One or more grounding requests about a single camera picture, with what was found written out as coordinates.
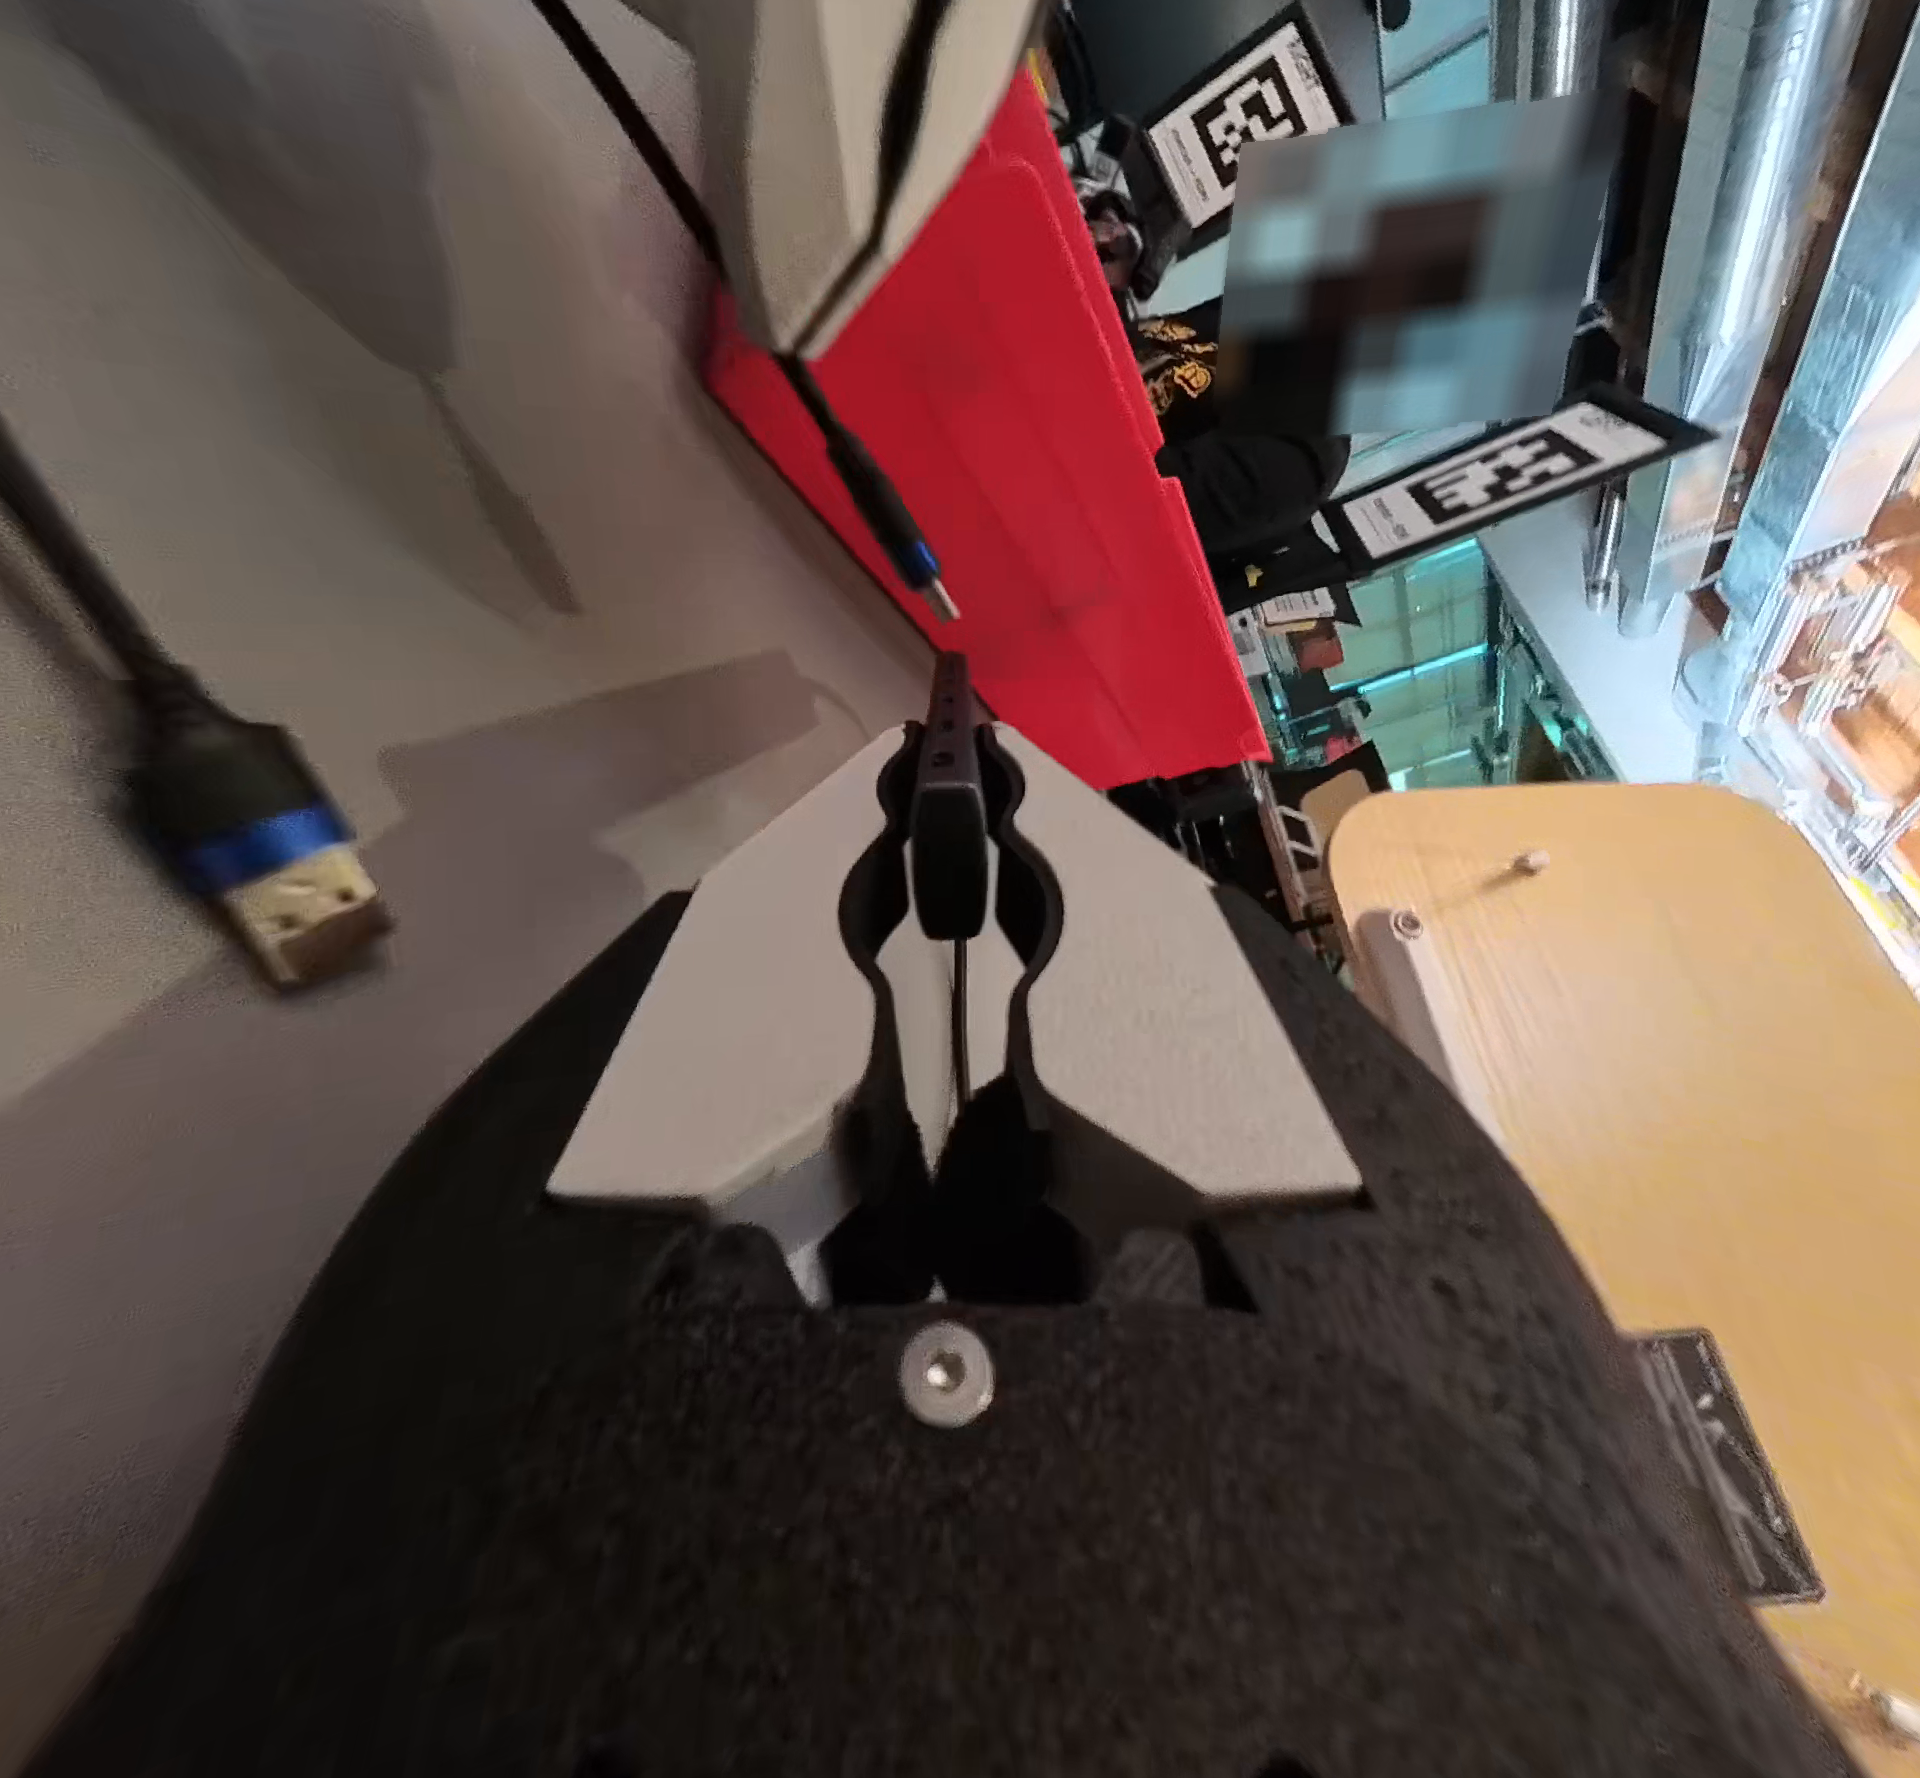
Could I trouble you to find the red plastic bin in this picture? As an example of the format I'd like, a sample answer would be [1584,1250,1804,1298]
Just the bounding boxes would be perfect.
[704,65,1276,790]

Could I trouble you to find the grey USB hub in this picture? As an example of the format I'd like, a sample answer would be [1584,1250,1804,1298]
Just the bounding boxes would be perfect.
[909,648,1000,1108]

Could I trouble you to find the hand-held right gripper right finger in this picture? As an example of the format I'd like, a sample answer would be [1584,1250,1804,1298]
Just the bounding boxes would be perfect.
[938,724,1368,1307]

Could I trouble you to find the black cable blue-ringed plugs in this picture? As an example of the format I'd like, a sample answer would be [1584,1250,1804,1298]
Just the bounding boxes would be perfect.
[0,0,966,995]

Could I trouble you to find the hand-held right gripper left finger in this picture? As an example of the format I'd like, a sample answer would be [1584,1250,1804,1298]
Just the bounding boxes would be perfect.
[544,720,942,1307]

